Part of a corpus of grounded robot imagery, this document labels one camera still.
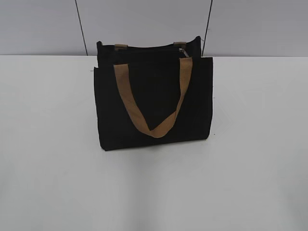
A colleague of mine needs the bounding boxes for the black tote bag tan handles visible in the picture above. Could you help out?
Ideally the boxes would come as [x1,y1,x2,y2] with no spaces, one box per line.
[94,37,213,151]

